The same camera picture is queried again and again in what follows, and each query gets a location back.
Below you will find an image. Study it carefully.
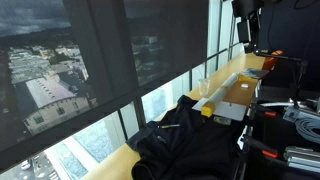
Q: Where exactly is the black zip-up jumper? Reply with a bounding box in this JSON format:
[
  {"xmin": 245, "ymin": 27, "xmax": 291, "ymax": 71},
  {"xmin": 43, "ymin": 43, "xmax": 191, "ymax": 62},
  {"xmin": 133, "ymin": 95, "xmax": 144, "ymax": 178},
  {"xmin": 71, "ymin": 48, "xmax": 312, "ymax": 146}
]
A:
[{"xmin": 126, "ymin": 94, "xmax": 248, "ymax": 180}]

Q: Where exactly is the slim silver pen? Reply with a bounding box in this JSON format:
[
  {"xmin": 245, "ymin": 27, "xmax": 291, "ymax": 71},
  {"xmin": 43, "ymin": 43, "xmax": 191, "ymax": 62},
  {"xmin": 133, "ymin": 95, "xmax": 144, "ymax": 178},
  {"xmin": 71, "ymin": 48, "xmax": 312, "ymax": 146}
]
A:
[{"xmin": 157, "ymin": 123, "xmax": 181, "ymax": 130}]

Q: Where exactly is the clear plastic cup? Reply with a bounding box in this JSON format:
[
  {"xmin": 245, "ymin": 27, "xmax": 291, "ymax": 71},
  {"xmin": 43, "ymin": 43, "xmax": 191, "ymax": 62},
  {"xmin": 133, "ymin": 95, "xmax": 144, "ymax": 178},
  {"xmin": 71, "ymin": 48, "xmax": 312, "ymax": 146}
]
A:
[{"xmin": 197, "ymin": 78, "xmax": 212, "ymax": 97}]

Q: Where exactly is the dark window roller shade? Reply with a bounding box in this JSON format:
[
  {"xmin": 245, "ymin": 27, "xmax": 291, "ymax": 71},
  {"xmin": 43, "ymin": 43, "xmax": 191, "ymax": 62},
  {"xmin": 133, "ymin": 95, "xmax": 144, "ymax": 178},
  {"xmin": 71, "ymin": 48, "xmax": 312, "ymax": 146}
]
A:
[
  {"xmin": 0, "ymin": 0, "xmax": 140, "ymax": 173},
  {"xmin": 87, "ymin": 0, "xmax": 210, "ymax": 98}
]

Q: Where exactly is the white roll with yellow tape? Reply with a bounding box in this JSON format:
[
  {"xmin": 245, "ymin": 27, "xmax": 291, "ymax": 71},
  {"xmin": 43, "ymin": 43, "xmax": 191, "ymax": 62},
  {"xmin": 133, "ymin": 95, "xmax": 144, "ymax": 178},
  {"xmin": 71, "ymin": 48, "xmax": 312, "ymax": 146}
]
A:
[{"xmin": 200, "ymin": 72, "xmax": 240, "ymax": 118}]

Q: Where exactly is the dark picture book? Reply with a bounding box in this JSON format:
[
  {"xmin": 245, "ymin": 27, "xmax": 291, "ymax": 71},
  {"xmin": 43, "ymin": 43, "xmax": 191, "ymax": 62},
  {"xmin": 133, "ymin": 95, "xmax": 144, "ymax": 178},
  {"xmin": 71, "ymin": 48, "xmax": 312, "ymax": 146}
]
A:
[{"xmin": 237, "ymin": 67, "xmax": 270, "ymax": 84}]

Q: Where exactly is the orange chair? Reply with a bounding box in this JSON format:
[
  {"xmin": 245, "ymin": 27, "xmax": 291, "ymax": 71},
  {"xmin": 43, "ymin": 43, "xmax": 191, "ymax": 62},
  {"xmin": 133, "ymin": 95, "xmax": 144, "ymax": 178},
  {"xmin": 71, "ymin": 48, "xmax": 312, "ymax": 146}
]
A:
[{"xmin": 262, "ymin": 49, "xmax": 285, "ymax": 72}]

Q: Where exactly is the silver aluminium extrusion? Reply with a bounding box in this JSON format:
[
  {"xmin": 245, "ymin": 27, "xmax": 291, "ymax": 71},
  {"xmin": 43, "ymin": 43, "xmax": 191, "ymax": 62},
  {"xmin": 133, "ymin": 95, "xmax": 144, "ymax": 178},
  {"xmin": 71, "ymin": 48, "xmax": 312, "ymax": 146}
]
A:
[
  {"xmin": 259, "ymin": 99, "xmax": 320, "ymax": 116},
  {"xmin": 283, "ymin": 145, "xmax": 320, "ymax": 162},
  {"xmin": 286, "ymin": 156, "xmax": 320, "ymax": 175}
]

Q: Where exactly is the black perforated breadboard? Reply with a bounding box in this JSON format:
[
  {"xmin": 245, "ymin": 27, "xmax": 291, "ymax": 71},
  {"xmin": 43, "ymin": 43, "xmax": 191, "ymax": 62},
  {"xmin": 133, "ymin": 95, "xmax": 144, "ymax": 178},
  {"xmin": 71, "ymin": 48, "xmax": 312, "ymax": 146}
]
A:
[{"xmin": 246, "ymin": 85, "xmax": 320, "ymax": 180}]

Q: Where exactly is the black clamp with orange handle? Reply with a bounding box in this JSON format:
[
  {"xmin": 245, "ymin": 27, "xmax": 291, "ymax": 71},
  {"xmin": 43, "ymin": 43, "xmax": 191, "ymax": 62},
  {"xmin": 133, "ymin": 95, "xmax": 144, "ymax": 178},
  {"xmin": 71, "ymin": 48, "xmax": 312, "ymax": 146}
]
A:
[
  {"xmin": 248, "ymin": 104, "xmax": 278, "ymax": 118},
  {"xmin": 241, "ymin": 134, "xmax": 280, "ymax": 160}
]

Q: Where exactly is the grey square corner bracket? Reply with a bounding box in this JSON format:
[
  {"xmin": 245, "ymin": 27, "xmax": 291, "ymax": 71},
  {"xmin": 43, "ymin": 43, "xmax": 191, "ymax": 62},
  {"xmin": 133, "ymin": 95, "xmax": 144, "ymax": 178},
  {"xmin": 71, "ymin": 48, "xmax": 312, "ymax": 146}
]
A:
[{"xmin": 282, "ymin": 106, "xmax": 301, "ymax": 123}]

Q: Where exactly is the grey coiled cable bundle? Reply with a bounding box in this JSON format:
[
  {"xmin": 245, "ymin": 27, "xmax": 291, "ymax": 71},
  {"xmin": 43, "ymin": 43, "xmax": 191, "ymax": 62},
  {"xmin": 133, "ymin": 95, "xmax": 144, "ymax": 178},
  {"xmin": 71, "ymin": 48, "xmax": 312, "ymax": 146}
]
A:
[{"xmin": 294, "ymin": 117, "xmax": 320, "ymax": 145}]

